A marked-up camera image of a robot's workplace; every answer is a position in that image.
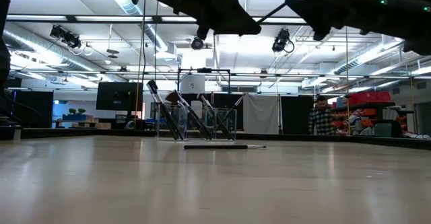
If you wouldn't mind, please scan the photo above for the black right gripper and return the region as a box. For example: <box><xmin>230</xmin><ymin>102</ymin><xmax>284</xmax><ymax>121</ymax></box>
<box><xmin>285</xmin><ymin>0</ymin><xmax>409</xmax><ymax>52</ymax></box>

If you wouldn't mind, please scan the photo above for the clear acrylic organizer box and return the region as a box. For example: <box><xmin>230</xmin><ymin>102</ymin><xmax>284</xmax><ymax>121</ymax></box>
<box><xmin>156</xmin><ymin>103</ymin><xmax>238</xmax><ymax>143</ymax></box>

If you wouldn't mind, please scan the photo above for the round black ceiling light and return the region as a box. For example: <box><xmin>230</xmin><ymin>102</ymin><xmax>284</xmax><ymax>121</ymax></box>
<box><xmin>190</xmin><ymin>36</ymin><xmax>205</xmax><ymax>51</ymax></box>

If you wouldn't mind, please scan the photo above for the black stage light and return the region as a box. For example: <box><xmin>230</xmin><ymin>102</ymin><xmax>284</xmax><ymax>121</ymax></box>
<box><xmin>271</xmin><ymin>28</ymin><xmax>296</xmax><ymax>54</ymax></box>
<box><xmin>49</xmin><ymin>24</ymin><xmax>84</xmax><ymax>50</ymax></box>

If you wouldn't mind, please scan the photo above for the white numbered sign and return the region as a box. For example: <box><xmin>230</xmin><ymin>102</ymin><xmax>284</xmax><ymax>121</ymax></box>
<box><xmin>180</xmin><ymin>75</ymin><xmax>206</xmax><ymax>95</ymax></box>

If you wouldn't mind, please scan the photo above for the white hanging curtain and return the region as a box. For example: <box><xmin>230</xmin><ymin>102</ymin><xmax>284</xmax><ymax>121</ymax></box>
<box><xmin>242</xmin><ymin>92</ymin><xmax>282</xmax><ymax>136</ymax></box>

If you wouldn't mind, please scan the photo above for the red storage bin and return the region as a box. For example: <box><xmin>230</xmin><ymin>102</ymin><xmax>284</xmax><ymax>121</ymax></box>
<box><xmin>348</xmin><ymin>91</ymin><xmax>392</xmax><ymax>106</ymax></box>

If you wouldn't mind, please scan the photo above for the black partition panel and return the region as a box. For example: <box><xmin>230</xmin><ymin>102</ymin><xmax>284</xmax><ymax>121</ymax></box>
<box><xmin>280</xmin><ymin>95</ymin><xmax>314</xmax><ymax>136</ymax></box>
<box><xmin>13</xmin><ymin>89</ymin><xmax>55</xmax><ymax>129</ymax></box>

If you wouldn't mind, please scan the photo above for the person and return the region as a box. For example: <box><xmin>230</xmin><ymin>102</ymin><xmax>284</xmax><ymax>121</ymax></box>
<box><xmin>307</xmin><ymin>95</ymin><xmax>335</xmax><ymax>137</ymax></box>

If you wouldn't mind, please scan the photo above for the storage shelf with bins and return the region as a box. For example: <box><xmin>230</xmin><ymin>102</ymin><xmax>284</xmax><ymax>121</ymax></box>
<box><xmin>331</xmin><ymin>91</ymin><xmax>418</xmax><ymax>138</ymax></box>

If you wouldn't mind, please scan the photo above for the black overhead rig beam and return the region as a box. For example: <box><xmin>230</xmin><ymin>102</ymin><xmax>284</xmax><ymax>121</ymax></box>
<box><xmin>6</xmin><ymin>14</ymin><xmax>306</xmax><ymax>25</ymax></box>

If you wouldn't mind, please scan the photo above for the wooden crate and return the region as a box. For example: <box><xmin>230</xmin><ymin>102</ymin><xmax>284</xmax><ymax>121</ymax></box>
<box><xmin>53</xmin><ymin>120</ymin><xmax>112</xmax><ymax>130</ymax></box>

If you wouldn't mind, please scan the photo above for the black background rig frame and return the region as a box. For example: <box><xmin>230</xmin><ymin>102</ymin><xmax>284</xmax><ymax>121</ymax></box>
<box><xmin>176</xmin><ymin>67</ymin><xmax>232</xmax><ymax>94</ymax></box>

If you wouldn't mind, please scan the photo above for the yellow hanging cable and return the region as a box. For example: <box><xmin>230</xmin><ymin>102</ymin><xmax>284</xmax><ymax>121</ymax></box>
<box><xmin>344</xmin><ymin>25</ymin><xmax>351</xmax><ymax>136</ymax></box>

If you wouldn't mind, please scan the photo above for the black hanging cable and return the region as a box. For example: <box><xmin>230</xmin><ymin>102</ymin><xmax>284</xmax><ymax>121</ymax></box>
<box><xmin>153</xmin><ymin>1</ymin><xmax>159</xmax><ymax>83</ymax></box>

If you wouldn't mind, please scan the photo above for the large black wall display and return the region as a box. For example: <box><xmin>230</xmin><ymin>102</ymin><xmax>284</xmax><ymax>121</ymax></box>
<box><xmin>96</xmin><ymin>81</ymin><xmax>144</xmax><ymax>112</ymax></box>

